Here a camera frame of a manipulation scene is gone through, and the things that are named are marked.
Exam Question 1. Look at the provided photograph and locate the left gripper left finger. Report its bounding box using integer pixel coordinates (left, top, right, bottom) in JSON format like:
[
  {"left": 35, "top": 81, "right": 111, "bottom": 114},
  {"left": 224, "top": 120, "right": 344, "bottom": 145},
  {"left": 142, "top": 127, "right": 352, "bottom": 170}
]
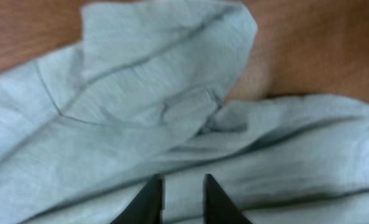
[{"left": 110, "top": 174, "right": 165, "bottom": 224}]

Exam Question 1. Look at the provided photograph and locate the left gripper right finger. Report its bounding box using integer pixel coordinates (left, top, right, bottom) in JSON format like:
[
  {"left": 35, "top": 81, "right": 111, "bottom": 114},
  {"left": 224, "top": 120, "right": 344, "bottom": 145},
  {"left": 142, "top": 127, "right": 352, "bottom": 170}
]
[{"left": 203, "top": 174, "right": 253, "bottom": 224}]

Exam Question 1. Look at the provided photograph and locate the light blue t-shirt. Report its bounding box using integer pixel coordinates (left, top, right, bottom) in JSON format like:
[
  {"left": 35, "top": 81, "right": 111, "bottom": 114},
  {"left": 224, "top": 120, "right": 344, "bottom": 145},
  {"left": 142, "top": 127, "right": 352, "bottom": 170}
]
[{"left": 0, "top": 1, "right": 369, "bottom": 223}]

